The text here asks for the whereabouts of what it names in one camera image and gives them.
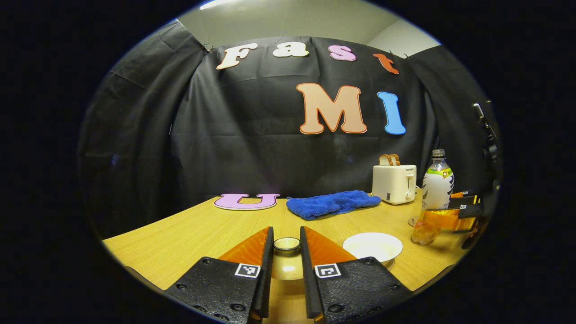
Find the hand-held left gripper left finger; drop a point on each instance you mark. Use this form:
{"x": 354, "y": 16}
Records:
{"x": 265, "y": 279}

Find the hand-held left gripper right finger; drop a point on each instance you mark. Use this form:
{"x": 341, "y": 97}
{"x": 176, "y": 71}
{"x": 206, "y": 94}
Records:
{"x": 308, "y": 279}

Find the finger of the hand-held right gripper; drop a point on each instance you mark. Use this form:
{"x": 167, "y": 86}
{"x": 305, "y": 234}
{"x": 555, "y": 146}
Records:
{"x": 447, "y": 219}
{"x": 468, "y": 200}

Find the cream teacup lid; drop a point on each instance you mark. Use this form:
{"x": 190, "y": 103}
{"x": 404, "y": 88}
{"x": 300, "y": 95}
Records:
{"x": 286, "y": 265}

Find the white label water bottle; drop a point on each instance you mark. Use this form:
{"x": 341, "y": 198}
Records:
{"x": 436, "y": 189}

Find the round wooden coaster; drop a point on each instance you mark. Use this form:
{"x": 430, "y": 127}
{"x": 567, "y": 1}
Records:
{"x": 411, "y": 222}

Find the cream ceramic teacup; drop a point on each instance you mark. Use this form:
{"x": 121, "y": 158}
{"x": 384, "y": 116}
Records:
{"x": 372, "y": 246}

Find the white toaster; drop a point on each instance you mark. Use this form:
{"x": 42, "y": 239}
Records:
{"x": 393, "y": 184}

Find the blue towel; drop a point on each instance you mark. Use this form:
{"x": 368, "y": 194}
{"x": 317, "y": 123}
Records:
{"x": 330, "y": 203}

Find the toast slice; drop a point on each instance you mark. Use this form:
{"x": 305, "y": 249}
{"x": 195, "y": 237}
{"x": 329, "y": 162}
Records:
{"x": 396, "y": 159}
{"x": 385, "y": 159}

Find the purple paper cutout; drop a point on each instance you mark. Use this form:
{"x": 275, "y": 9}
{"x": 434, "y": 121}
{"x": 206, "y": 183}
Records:
{"x": 229, "y": 202}

